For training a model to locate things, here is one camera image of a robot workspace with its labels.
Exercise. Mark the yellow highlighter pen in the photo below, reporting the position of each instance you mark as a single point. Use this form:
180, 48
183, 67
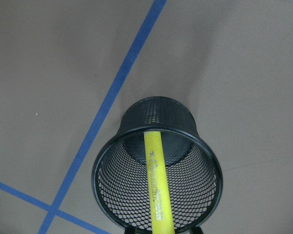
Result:
159, 199

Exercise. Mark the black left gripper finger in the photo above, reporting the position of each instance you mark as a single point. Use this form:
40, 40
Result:
130, 230

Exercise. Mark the black mesh pen cup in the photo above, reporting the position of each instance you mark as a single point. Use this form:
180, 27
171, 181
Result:
194, 176

